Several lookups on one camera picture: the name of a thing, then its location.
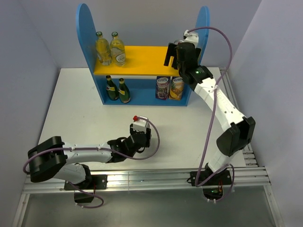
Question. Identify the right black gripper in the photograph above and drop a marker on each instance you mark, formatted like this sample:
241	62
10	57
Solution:
172	51

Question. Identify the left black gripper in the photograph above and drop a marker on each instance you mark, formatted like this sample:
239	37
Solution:
146	144

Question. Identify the green glass bottle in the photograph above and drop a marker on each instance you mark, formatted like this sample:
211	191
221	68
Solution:
124	93
111	89

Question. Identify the clear water bottle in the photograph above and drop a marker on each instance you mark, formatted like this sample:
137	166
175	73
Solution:
103	49
117	49

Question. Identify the Red Bull can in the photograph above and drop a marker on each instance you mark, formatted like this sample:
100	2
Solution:
178	41
149	135

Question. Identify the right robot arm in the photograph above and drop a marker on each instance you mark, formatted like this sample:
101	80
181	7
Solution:
237	128

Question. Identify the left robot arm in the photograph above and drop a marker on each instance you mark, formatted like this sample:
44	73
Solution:
54	159

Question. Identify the blue and yellow shelf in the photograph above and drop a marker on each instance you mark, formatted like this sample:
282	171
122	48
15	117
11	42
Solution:
143	65

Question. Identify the yellow pineapple juice carton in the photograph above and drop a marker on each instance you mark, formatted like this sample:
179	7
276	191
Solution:
176	88

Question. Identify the purple juice carton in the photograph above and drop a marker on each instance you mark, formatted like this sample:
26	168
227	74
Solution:
162	87

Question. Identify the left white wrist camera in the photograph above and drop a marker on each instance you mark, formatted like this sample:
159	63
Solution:
140	124

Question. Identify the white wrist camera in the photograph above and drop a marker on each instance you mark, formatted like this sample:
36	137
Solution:
191	37
140	124

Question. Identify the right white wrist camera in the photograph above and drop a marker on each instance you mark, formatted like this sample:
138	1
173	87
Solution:
191	37

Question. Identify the aluminium mounting rail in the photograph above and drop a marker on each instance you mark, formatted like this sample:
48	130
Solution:
142	180

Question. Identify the aluminium side rail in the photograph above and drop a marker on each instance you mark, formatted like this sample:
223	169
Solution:
245	157

